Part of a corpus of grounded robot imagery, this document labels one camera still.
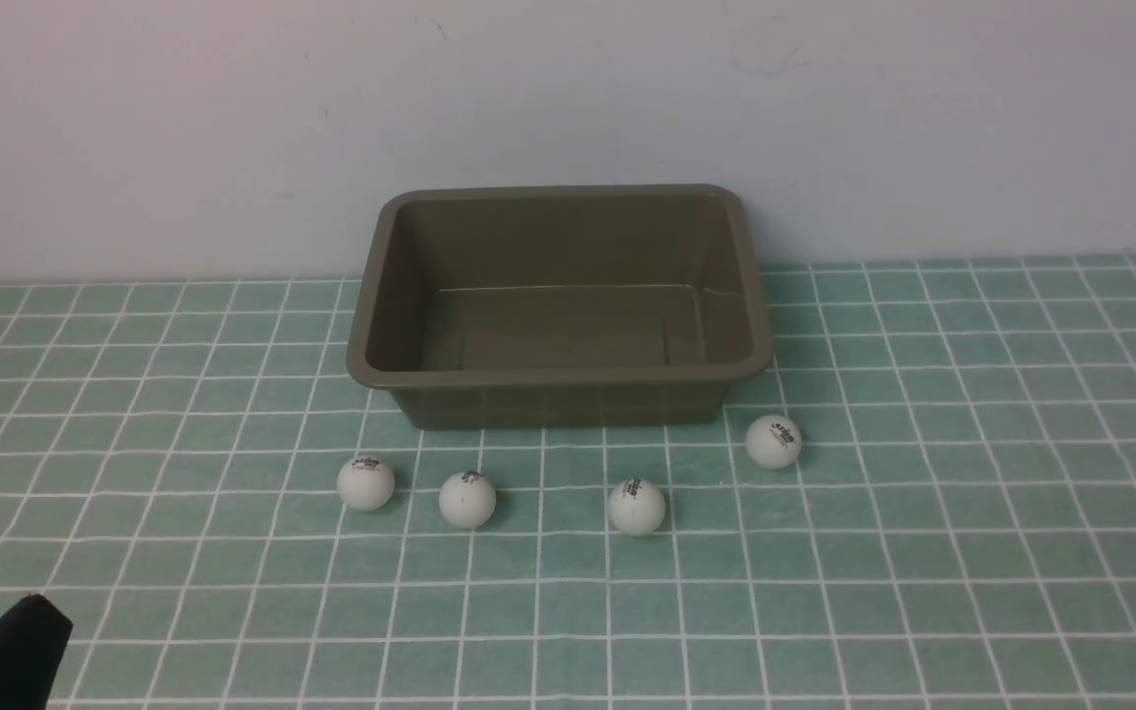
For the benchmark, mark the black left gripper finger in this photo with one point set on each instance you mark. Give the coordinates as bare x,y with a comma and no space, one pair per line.
34,635

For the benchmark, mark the white ping-pong ball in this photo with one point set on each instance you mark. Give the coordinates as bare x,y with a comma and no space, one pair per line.
467,500
773,441
636,507
365,483

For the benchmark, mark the olive green plastic bin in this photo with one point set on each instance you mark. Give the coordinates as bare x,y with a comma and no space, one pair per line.
512,308

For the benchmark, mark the green checkered tablecloth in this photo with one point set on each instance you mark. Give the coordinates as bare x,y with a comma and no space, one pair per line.
959,531

